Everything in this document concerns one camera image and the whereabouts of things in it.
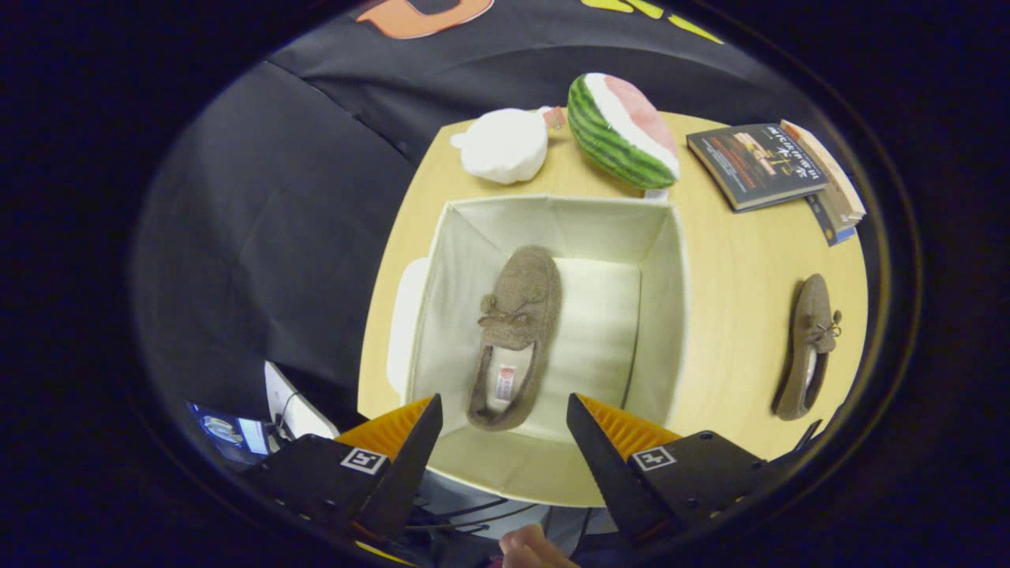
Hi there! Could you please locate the brown fuzzy shoe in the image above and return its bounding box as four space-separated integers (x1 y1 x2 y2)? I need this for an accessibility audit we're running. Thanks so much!
466 245 563 432
772 273 843 421

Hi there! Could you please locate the blue cover book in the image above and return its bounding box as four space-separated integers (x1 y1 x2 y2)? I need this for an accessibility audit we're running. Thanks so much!
805 193 857 247

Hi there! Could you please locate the blue lit screen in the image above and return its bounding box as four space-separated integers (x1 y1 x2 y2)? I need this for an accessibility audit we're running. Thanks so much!
187 401 273 466

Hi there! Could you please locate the cream fabric storage box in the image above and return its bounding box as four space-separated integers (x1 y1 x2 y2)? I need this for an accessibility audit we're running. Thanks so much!
385 195 691 507

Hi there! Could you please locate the white flat device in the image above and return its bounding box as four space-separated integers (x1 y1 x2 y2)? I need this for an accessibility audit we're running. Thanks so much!
263 361 340 440

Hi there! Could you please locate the watermelon slice plush toy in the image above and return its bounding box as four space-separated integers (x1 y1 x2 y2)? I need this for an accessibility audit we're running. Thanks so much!
567 73 681 200

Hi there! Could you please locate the white plush toy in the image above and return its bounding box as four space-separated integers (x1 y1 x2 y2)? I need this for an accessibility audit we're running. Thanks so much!
450 106 567 186

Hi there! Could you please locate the beige cover book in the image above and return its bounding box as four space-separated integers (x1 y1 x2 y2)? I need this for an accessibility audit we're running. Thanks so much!
780 118 867 226

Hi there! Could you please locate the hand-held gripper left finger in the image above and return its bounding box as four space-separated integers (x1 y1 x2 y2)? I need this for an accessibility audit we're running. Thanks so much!
239 394 444 545

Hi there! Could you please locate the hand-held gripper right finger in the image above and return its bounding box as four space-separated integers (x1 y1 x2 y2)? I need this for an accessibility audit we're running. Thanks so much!
566 393 823 545

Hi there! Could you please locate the black cover book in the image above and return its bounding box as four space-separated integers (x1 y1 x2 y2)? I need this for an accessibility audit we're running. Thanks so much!
686 122 829 214

